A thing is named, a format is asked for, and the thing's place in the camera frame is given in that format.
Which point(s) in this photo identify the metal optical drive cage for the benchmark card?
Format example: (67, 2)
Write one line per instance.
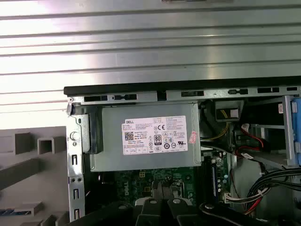
(287, 131)

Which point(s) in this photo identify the black open PC case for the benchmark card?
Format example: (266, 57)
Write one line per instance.
(105, 90)

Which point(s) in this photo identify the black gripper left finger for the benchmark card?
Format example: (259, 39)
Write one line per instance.
(150, 214)

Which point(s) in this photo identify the grey parts rack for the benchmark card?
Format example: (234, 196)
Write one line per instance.
(56, 169)

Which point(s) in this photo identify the blue RAM stick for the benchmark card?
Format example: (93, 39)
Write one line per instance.
(16, 210)

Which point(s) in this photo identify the blue plastic drive carrier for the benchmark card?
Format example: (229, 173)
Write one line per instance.
(296, 131)

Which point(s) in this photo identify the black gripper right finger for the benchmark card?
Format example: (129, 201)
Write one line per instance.
(176, 212)

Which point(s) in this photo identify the CPU socket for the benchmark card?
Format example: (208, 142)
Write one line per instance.
(181, 188)

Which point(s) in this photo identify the green motherboard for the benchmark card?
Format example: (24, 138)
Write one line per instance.
(131, 183)

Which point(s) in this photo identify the grey power supply unit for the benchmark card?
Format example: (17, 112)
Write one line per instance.
(113, 160)

